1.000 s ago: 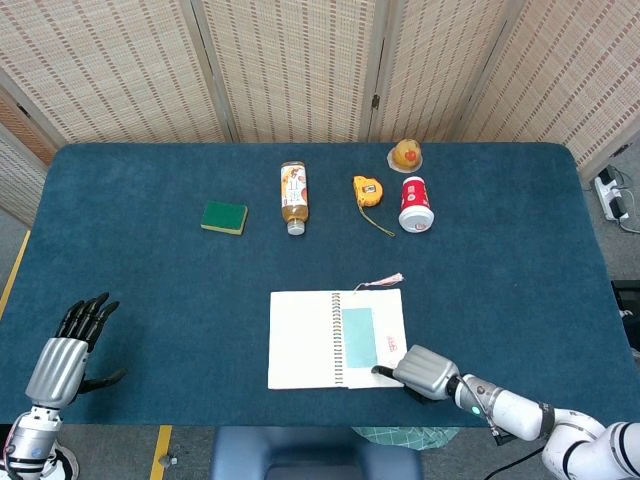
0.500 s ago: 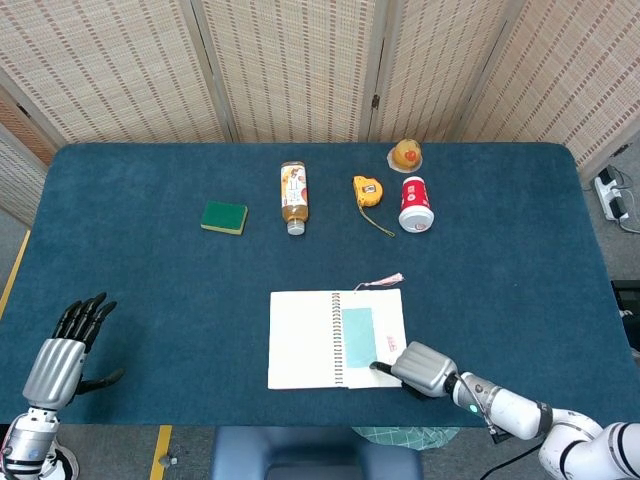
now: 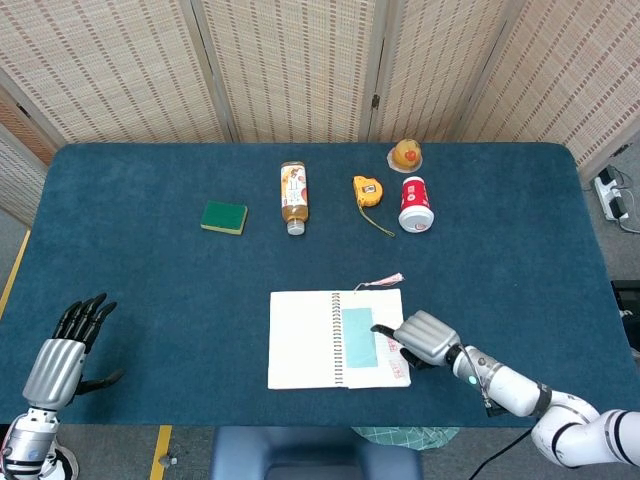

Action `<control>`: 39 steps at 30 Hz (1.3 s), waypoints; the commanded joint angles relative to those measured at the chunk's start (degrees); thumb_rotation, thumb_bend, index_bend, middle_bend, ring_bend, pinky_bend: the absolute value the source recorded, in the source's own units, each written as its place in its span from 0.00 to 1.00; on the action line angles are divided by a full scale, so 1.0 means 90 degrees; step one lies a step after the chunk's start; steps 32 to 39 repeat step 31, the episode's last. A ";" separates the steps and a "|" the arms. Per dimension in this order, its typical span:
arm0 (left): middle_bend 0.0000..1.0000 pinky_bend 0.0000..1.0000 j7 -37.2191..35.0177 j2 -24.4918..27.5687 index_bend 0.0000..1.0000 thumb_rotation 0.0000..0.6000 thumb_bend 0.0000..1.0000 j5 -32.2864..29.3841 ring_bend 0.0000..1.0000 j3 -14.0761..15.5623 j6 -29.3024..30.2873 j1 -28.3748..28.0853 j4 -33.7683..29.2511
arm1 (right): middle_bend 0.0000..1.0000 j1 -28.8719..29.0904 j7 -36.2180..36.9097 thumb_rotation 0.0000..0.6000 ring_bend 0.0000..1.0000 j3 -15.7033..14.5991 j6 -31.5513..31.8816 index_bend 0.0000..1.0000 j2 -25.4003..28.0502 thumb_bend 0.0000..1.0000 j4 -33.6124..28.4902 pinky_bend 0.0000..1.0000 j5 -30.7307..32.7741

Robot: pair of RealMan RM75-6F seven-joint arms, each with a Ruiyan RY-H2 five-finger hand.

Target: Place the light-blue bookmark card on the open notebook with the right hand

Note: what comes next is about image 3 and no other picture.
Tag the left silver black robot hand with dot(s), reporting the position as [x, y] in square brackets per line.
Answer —
[55, 370]

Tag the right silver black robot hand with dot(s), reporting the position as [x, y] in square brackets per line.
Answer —
[425, 337]

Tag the light blue and white paper card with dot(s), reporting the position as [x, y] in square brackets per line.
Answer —
[359, 340]

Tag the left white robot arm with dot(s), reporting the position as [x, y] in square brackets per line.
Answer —
[30, 440]

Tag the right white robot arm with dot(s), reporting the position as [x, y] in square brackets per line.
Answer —
[515, 390]

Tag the open spiral notebook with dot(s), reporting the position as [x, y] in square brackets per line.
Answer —
[300, 340]

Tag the green checked cloth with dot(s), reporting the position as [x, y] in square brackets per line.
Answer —
[405, 437]

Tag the red paper cup white lid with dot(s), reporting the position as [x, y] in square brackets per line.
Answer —
[415, 202]

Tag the dark blue tablecloth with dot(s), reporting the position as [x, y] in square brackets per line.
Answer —
[175, 300]

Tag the yellow tape measure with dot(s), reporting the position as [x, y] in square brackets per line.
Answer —
[367, 190]

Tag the blue padded seat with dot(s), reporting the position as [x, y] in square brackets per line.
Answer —
[315, 455]

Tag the orange fruit jelly cup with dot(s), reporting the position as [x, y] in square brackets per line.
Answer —
[406, 156]

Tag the plastic tea bottle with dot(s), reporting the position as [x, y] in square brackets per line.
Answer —
[294, 195]

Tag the black box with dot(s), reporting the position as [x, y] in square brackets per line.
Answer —
[627, 300]

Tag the green yellow sponge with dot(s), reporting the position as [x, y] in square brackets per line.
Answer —
[224, 216]

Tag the white power strip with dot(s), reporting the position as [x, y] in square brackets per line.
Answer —
[611, 195]

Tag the woven bamboo folding screen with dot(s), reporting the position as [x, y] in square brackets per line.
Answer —
[300, 65]

